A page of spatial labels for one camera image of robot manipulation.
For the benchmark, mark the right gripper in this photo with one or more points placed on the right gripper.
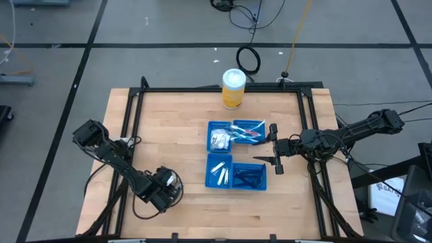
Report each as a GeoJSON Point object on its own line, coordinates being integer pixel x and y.
{"type": "Point", "coordinates": [290, 146]}

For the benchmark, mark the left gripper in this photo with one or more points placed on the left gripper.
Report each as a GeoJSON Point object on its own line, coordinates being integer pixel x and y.
{"type": "Point", "coordinates": [163, 189]}

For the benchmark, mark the red white toothbrush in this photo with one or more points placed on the red white toothbrush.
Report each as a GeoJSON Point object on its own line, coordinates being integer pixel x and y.
{"type": "Point", "coordinates": [253, 133]}

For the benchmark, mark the green white toothbrush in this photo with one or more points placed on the green white toothbrush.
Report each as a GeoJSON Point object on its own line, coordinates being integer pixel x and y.
{"type": "Point", "coordinates": [244, 137]}

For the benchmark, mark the blue white toothbrush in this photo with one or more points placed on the blue white toothbrush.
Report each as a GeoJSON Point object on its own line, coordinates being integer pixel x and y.
{"type": "Point", "coordinates": [239, 128]}

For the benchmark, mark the dark blue comb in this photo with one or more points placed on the dark blue comb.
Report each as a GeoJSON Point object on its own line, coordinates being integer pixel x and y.
{"type": "Point", "coordinates": [249, 183]}
{"type": "Point", "coordinates": [248, 175]}

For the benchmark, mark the bagged white cotton balls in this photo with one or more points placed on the bagged white cotton balls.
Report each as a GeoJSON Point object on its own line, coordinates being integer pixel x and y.
{"type": "Point", "coordinates": [223, 141]}
{"type": "Point", "coordinates": [214, 140]}

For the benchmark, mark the silver foil packet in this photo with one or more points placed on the silver foil packet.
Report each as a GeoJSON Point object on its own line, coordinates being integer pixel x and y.
{"type": "Point", "coordinates": [221, 177]}
{"type": "Point", "coordinates": [226, 177]}
{"type": "Point", "coordinates": [217, 167]}

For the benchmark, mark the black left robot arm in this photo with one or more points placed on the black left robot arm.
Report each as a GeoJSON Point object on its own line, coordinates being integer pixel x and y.
{"type": "Point", "coordinates": [118, 162]}

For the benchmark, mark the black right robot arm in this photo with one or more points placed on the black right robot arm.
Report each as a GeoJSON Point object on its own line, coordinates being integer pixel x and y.
{"type": "Point", "coordinates": [354, 133]}

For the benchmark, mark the blue slotted plastic basket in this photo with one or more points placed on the blue slotted plastic basket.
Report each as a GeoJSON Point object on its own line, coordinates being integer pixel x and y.
{"type": "Point", "coordinates": [219, 125]}
{"type": "Point", "coordinates": [211, 180]}
{"type": "Point", "coordinates": [249, 165]}
{"type": "Point", "coordinates": [246, 122]}

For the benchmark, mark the black table clamp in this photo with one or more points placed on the black table clamp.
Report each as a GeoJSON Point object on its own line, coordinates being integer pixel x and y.
{"type": "Point", "coordinates": [284, 81]}
{"type": "Point", "coordinates": [174, 236]}
{"type": "Point", "coordinates": [144, 82]}
{"type": "Point", "coordinates": [273, 237]}

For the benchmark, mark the yellow disinfecting wipes canister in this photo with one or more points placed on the yellow disinfecting wipes canister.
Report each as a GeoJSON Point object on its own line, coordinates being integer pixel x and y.
{"type": "Point", "coordinates": [233, 91]}

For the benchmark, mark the white printed box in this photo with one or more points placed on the white printed box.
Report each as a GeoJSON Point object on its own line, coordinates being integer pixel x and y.
{"type": "Point", "coordinates": [384, 199]}

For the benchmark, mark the black bin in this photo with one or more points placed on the black bin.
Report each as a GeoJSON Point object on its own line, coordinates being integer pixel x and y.
{"type": "Point", "coordinates": [411, 209]}

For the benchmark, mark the grey floor base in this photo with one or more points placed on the grey floor base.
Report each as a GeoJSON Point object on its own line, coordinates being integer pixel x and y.
{"type": "Point", "coordinates": [17, 80]}

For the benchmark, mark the silver angled frame bracket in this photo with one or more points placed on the silver angled frame bracket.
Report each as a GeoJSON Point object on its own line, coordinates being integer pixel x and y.
{"type": "Point", "coordinates": [314, 241]}
{"type": "Point", "coordinates": [126, 241]}

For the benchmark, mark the black aluminium table frame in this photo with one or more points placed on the black aluminium table frame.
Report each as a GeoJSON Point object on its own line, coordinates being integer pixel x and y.
{"type": "Point", "coordinates": [189, 90]}

